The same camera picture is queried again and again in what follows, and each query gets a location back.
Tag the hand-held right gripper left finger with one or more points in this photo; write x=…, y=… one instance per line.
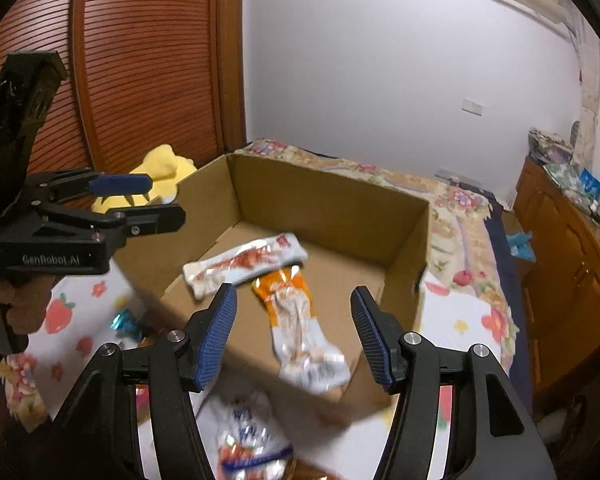
x=217, y=330

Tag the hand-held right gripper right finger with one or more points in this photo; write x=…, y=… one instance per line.
x=370, y=335

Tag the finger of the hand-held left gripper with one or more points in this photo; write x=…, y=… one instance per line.
x=155, y=220
x=120, y=185

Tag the white red-print snack packet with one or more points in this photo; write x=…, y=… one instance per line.
x=240, y=262

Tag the orange white snack packet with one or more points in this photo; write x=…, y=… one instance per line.
x=295, y=325

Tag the brown cardboard box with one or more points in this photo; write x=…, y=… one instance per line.
x=330, y=200

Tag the person's left hand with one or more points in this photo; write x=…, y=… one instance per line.
x=27, y=305

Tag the yellow plush toy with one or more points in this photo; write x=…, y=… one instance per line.
x=165, y=160

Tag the white strawberry printed blanket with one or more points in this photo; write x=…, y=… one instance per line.
x=455, y=310

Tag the shiny blue candy wrapper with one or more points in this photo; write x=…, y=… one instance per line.
x=125, y=321

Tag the blue white snack packet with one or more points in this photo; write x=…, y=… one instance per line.
x=250, y=435

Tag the brown slatted wooden wardrobe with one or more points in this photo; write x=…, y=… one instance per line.
x=150, y=60

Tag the floral cloth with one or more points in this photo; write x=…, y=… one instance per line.
x=22, y=385

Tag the dark blue bed sheet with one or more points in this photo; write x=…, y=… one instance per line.
x=507, y=290

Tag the teal cloth item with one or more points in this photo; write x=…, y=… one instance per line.
x=521, y=246

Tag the brown wooden dresser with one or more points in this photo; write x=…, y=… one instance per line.
x=570, y=270

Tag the stack of printed packets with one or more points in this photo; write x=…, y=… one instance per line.
x=550, y=145

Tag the blue white box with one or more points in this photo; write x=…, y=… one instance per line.
x=593, y=186

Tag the pale patterned curtain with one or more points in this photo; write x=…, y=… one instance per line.
x=589, y=95

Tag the white wall switch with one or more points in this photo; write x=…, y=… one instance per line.
x=472, y=108

